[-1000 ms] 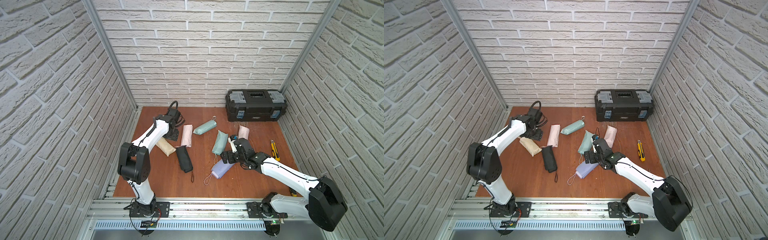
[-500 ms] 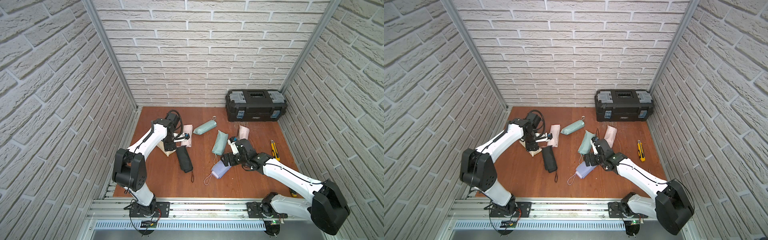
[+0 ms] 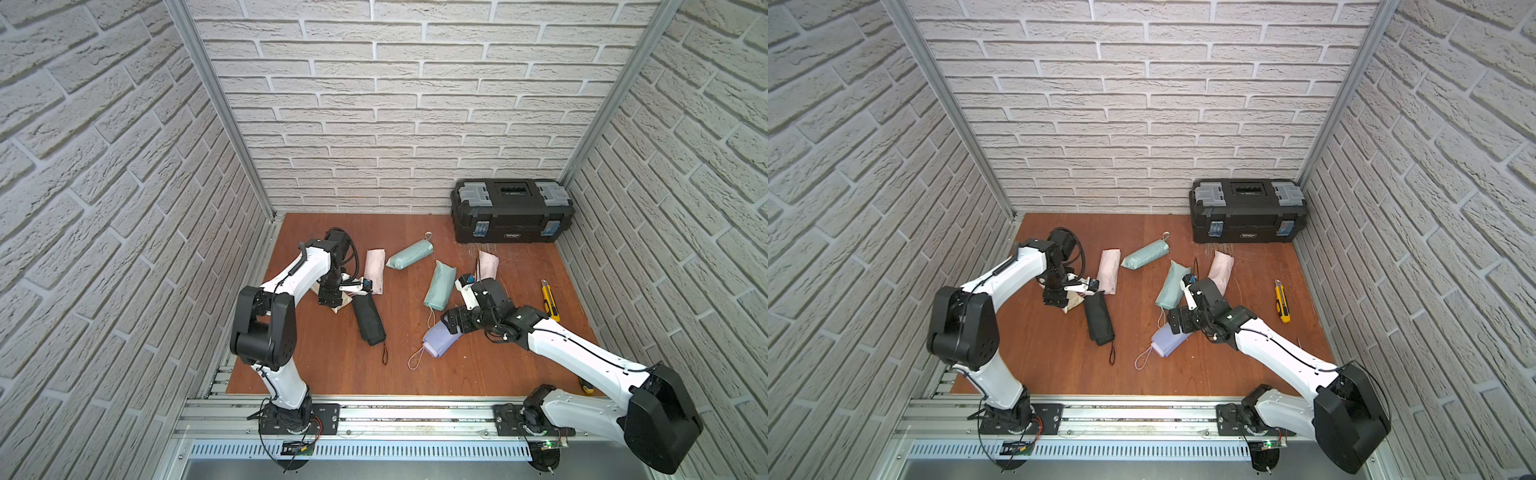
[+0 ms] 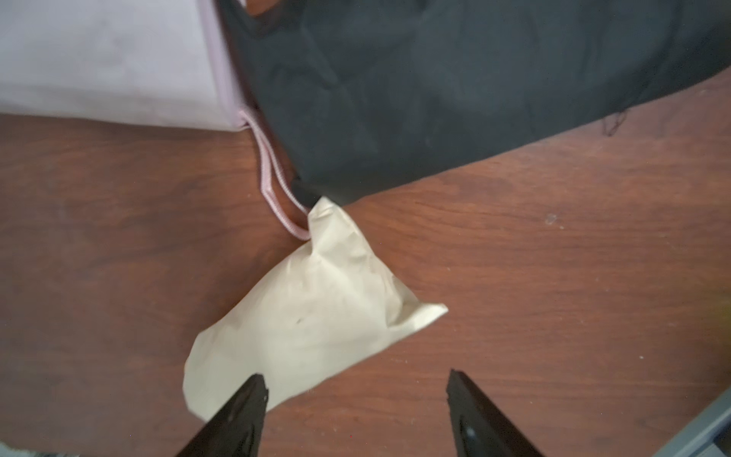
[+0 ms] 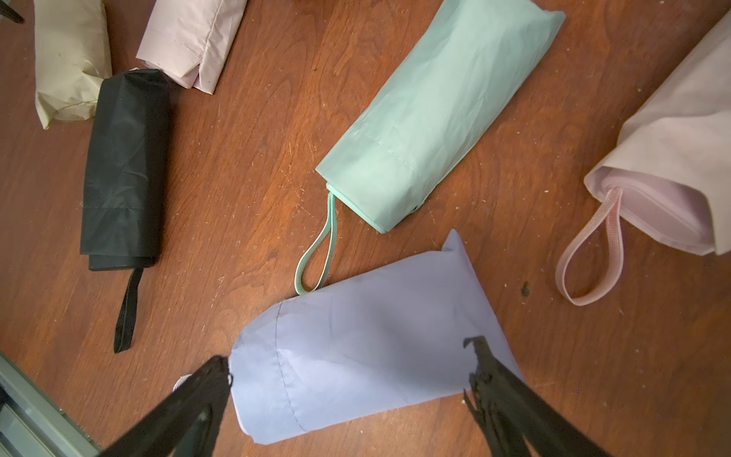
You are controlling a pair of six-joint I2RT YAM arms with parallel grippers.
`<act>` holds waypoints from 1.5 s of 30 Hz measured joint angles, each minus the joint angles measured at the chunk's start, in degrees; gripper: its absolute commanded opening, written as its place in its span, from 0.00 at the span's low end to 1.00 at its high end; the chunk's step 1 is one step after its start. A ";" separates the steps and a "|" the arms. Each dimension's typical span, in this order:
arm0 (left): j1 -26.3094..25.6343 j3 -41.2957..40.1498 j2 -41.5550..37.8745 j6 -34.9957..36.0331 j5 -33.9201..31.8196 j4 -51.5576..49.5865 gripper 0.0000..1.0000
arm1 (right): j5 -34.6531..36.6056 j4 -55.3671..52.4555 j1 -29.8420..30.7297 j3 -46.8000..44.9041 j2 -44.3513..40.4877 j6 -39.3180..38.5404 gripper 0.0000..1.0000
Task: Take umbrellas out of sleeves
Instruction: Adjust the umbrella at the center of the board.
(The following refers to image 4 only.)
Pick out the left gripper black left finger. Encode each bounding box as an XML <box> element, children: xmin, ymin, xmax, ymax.
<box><xmin>177</xmin><ymin>373</ymin><xmax>268</xmax><ymax>457</ymax></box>

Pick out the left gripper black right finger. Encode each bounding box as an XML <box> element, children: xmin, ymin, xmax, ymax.
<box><xmin>447</xmin><ymin>369</ymin><xmax>544</xmax><ymax>457</ymax></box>

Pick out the beige umbrella sleeve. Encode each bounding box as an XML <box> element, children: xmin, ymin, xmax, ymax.
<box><xmin>183</xmin><ymin>198</ymin><xmax>448</xmax><ymax>421</ymax></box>

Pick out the black umbrella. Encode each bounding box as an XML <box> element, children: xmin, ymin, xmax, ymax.
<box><xmin>218</xmin><ymin>0</ymin><xmax>730</xmax><ymax>206</ymax></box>

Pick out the lilac sleeved umbrella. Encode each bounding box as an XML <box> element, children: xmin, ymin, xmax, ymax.
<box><xmin>1</xmin><ymin>1</ymin><xmax>310</xmax><ymax>240</ymax></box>

